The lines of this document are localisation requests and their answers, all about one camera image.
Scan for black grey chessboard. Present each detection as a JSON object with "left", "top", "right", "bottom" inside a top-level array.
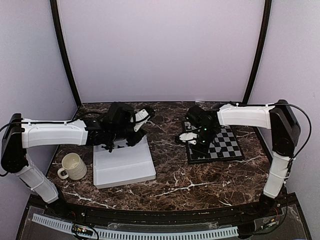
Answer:
[{"left": 182, "top": 120, "right": 245, "bottom": 164}]

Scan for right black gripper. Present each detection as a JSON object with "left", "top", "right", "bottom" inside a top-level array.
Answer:
[{"left": 191, "top": 126, "right": 218, "bottom": 158}]

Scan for black chess pieces right cluster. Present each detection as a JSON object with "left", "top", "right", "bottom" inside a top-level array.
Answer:
[{"left": 101, "top": 144, "right": 129, "bottom": 153}]

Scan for black front rail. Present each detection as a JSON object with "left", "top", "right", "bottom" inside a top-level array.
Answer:
[{"left": 27, "top": 193, "right": 296, "bottom": 228}]

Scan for black frame post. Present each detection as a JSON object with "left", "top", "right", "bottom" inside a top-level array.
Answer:
[
  {"left": 49, "top": 0, "right": 82, "bottom": 108},
  {"left": 242, "top": 0, "right": 272, "bottom": 104}
]

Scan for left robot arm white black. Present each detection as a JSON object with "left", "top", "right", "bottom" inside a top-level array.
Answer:
[{"left": 0, "top": 102, "right": 155, "bottom": 218}]

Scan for cream ceramic mug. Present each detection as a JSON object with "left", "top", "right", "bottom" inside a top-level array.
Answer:
[{"left": 57, "top": 153, "right": 87, "bottom": 181}]

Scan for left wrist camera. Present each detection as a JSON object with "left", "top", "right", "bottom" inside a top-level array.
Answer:
[{"left": 130, "top": 106, "right": 155, "bottom": 132}]

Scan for white cable duct strip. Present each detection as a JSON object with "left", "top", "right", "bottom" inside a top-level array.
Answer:
[{"left": 31, "top": 213, "right": 239, "bottom": 240}]

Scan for right black frame post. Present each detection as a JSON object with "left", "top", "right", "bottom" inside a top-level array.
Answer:
[{"left": 242, "top": 0, "right": 272, "bottom": 104}]

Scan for white plastic tray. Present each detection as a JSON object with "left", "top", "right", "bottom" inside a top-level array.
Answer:
[{"left": 93, "top": 136, "right": 156, "bottom": 189}]

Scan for left black frame post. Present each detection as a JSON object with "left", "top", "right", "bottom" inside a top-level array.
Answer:
[{"left": 49, "top": 0, "right": 82, "bottom": 108}]

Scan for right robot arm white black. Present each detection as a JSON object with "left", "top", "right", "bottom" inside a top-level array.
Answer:
[{"left": 177, "top": 99, "right": 305, "bottom": 217}]

